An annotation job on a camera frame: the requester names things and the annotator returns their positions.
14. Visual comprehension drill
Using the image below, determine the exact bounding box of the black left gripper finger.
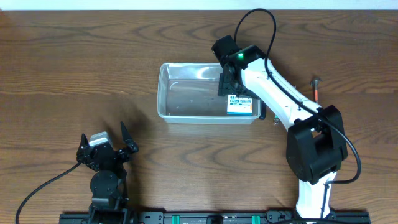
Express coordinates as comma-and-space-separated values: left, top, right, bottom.
120, 121, 139, 153
77, 134, 90, 156

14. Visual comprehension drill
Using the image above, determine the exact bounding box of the blue white screwdriver box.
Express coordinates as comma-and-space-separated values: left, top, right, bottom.
226, 95, 253, 116

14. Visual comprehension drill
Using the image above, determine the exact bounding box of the clear plastic container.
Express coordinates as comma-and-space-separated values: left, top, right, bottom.
157, 63, 261, 124

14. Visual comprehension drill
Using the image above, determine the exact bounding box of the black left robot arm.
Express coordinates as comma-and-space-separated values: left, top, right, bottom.
76, 123, 139, 224

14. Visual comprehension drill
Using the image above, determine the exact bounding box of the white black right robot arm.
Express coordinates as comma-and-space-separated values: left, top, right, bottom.
211, 35, 348, 218

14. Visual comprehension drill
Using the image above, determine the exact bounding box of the black yellow screwdriver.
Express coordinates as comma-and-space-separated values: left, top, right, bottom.
259, 101, 267, 120

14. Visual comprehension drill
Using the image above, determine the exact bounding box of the silver combination wrench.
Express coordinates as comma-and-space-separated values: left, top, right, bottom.
273, 115, 279, 125

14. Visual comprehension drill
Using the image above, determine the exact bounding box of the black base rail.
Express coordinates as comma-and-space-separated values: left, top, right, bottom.
59, 210, 371, 224

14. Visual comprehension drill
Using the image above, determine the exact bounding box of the small black handled hammer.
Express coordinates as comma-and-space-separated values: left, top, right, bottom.
310, 77, 322, 103

